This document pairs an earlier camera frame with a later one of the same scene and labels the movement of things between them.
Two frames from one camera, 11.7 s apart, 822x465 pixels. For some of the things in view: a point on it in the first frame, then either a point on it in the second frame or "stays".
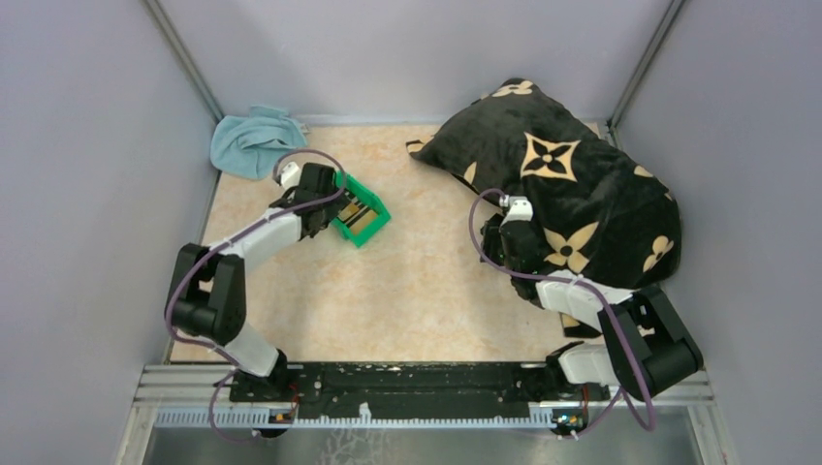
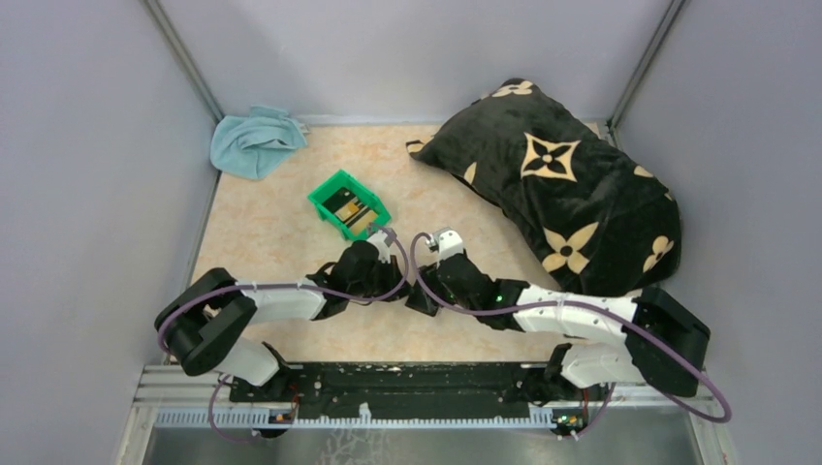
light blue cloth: (250, 146) stays
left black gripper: (327, 209) -> (391, 279)
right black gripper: (505, 250) -> (430, 282)
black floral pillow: (601, 214) stays
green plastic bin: (347, 182) stays
